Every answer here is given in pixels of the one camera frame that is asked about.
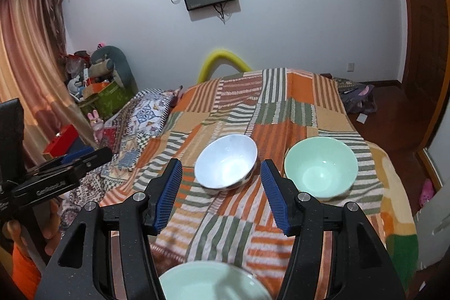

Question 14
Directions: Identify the striped brown curtain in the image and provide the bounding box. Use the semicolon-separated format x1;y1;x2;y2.
0;0;93;155

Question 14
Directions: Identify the black hanging cable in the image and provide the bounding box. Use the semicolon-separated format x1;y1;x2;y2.
212;3;231;24

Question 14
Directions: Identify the red box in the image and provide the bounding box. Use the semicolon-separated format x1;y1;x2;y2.
42;124;80;161

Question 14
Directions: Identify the person's left hand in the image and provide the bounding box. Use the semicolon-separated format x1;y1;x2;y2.
7;198;64;256

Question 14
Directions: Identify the dark blue box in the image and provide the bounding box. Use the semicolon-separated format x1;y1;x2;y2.
68;137;93;157

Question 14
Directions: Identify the green plate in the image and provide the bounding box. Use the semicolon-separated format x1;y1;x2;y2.
158;261;273;300

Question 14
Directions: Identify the orange cardboard box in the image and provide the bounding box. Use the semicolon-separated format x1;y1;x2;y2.
82;82;114;99

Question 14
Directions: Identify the pink bunny toy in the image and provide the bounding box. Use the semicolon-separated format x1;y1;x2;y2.
87;110;105;143

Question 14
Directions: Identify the orange striped patchwork blanket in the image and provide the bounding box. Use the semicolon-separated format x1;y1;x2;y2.
99;67;420;300

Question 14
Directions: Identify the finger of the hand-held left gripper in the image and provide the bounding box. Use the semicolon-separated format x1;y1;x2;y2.
25;146;113;179

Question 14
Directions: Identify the pile of clothes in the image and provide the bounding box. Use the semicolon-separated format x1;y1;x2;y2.
332;76;379;115

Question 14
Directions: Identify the white bowl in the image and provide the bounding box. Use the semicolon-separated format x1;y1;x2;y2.
194;134;258;191

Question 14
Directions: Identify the brown wooden door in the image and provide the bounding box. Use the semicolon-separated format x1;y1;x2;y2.
390;0;450;154

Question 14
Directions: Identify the yellow foam tube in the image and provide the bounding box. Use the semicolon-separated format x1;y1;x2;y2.
197;48;252;85

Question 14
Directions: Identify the person's left forearm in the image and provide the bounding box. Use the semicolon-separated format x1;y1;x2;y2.
12;244;43;293

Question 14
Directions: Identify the green bowl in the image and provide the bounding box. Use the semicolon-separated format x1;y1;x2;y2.
283;137;359;199

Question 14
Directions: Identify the checkered patterned quilt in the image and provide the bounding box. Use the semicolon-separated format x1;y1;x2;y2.
58;89;184;235

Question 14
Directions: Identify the grey plush toy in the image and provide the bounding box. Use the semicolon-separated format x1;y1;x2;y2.
89;46;134;90

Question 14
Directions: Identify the green cardboard box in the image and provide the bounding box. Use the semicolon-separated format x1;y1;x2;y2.
79;80;136;120

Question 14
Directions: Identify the floral patterned pillow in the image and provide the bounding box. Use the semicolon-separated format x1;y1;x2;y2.
134;86;184;139

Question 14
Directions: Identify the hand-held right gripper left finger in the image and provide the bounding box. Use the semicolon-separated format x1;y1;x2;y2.
35;158;183;300

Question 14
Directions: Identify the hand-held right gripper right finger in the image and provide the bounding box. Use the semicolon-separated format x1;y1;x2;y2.
260;159;403;300

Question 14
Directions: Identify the pink slipper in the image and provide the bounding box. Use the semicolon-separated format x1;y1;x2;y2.
419;179;436;208

